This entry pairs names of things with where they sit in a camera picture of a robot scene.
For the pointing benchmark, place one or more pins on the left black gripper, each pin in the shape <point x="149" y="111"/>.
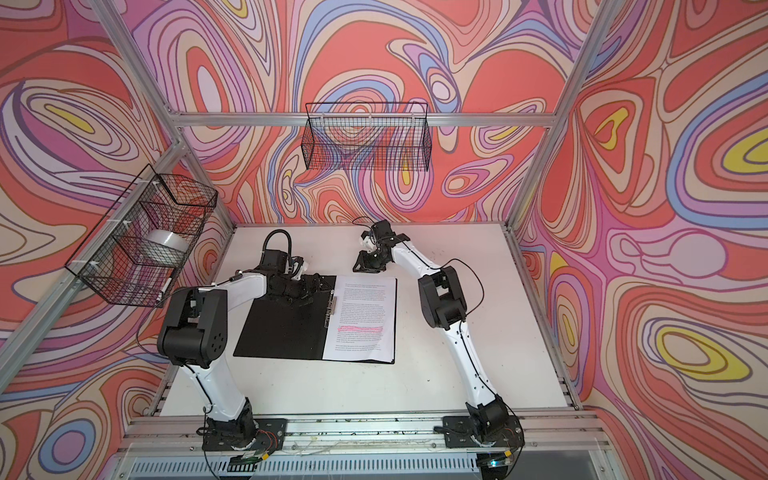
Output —
<point x="305" y="290"/>

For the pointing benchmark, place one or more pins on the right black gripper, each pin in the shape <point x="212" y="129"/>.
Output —
<point x="366" y="264"/>

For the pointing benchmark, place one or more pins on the white folder black inside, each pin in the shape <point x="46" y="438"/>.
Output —
<point x="290" y="331"/>

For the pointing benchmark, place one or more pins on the printed paper sheet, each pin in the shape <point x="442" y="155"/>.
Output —
<point x="362" y="323"/>

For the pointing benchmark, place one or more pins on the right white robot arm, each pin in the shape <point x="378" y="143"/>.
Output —
<point x="445" y="309"/>

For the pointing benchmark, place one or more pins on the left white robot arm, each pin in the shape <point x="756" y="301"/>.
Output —
<point x="194" y="336"/>

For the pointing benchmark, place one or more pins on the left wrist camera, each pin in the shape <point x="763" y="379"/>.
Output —
<point x="275" y="261"/>

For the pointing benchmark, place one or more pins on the black wire basket back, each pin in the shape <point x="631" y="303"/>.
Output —
<point x="367" y="136"/>

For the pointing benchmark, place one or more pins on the black wire basket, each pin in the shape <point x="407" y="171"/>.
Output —
<point x="145" y="240"/>
<point x="367" y="136"/>

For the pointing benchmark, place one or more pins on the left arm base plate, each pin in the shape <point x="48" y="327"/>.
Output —
<point x="265" y="435"/>

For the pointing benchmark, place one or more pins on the black wire basket left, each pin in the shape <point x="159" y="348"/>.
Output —
<point x="145" y="240"/>

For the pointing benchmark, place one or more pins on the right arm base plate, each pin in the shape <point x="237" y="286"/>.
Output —
<point x="467" y="432"/>

